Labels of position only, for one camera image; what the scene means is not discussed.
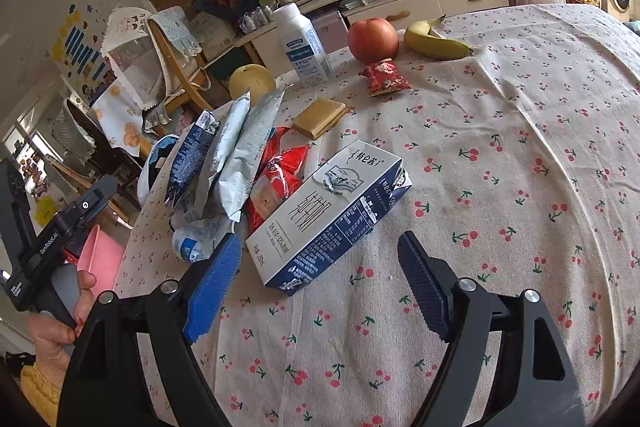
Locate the pink plastic basin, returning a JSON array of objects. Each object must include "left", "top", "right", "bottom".
[{"left": 77, "top": 225, "right": 125, "bottom": 297}]

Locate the white blue milk carton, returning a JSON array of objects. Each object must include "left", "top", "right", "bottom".
[{"left": 246, "top": 140, "right": 412, "bottom": 296}]

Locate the red snack bag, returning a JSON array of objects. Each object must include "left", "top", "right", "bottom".
[{"left": 246, "top": 126, "right": 309, "bottom": 233}]

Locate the small red snack packet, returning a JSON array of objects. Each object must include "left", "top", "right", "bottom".
[{"left": 359, "top": 60, "right": 411, "bottom": 98}]

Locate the left hand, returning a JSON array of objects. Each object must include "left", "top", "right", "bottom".
[{"left": 27, "top": 271, "right": 96, "bottom": 389}]

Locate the white yogurt pouch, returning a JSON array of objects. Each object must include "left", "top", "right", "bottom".
[{"left": 171, "top": 215, "right": 234, "bottom": 263}]

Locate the white silver wrapper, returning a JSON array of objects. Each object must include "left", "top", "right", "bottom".
[{"left": 193, "top": 90, "right": 284, "bottom": 222}]

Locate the cherry print tablecloth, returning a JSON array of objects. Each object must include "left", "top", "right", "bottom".
[{"left": 113, "top": 2, "right": 640, "bottom": 427}]

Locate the blue white wrapper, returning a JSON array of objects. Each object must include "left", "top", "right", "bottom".
[{"left": 165, "top": 109, "right": 219, "bottom": 208}]

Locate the tan biscuit pack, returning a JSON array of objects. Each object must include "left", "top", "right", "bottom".
[{"left": 292, "top": 98, "right": 348, "bottom": 140}]

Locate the wooden chair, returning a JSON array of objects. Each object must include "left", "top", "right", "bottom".
[{"left": 148, "top": 20, "right": 214, "bottom": 113}]

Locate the yellow pear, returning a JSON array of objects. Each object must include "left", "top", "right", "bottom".
[{"left": 229, "top": 64, "right": 277, "bottom": 106}]

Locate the yellow banana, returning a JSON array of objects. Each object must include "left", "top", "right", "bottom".
[{"left": 404, "top": 15, "right": 473, "bottom": 61}]

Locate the red apple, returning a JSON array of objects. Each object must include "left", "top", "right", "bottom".
[{"left": 347, "top": 17, "right": 399, "bottom": 65}]

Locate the white milk bottle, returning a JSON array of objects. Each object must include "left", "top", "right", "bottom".
[{"left": 273, "top": 3, "right": 332, "bottom": 86}]

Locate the white TV cabinet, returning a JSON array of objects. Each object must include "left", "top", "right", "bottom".
[{"left": 234, "top": 0, "right": 516, "bottom": 78}]

